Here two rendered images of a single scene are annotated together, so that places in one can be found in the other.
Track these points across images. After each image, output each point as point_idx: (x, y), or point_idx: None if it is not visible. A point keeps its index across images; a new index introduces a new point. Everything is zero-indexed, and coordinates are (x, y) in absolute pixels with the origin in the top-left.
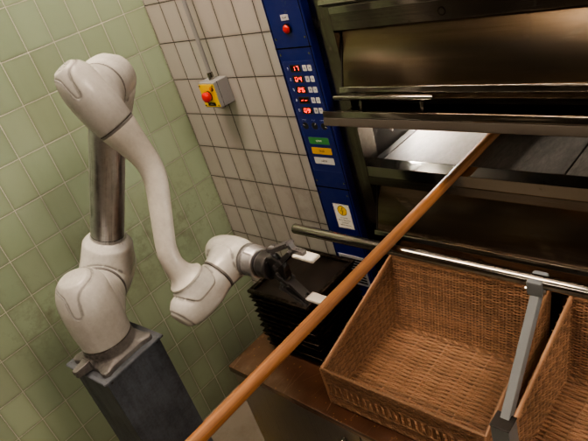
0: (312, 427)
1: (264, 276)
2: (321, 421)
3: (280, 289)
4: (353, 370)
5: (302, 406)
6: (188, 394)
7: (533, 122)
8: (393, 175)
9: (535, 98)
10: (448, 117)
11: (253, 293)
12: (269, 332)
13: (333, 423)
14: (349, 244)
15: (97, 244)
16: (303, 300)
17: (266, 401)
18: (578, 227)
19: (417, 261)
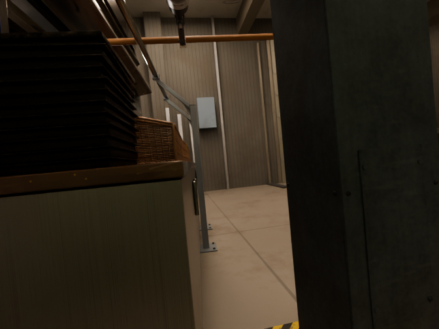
0: (191, 199)
1: (187, 8)
2: (190, 178)
3: (183, 25)
4: (141, 160)
5: (190, 166)
6: (277, 85)
7: (112, 29)
8: (29, 21)
9: (64, 29)
10: (97, 4)
11: (107, 40)
12: (117, 125)
13: (190, 172)
14: (138, 32)
15: None
16: (182, 40)
17: (189, 209)
18: None
19: (148, 56)
